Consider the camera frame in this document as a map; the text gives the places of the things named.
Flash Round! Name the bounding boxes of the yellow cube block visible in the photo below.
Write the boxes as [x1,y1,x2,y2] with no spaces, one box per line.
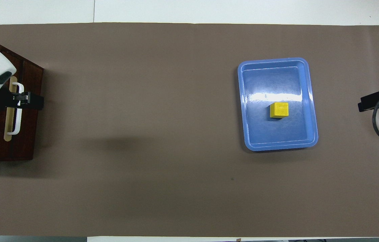
[269,102,289,119]

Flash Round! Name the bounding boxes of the brown paper table mat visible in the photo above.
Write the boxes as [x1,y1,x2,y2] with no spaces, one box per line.
[0,22,379,238]

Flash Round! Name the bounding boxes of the white drawer handle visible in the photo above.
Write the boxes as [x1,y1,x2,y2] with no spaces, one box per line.
[7,82,25,135]

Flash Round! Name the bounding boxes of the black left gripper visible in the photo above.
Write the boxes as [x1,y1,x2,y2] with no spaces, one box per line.
[0,91,44,113]

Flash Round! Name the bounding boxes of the dark wood drawer cabinet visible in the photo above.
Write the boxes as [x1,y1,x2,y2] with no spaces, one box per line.
[0,44,44,163]

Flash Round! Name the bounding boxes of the blue plastic tray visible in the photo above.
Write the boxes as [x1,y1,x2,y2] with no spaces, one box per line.
[237,57,319,152]

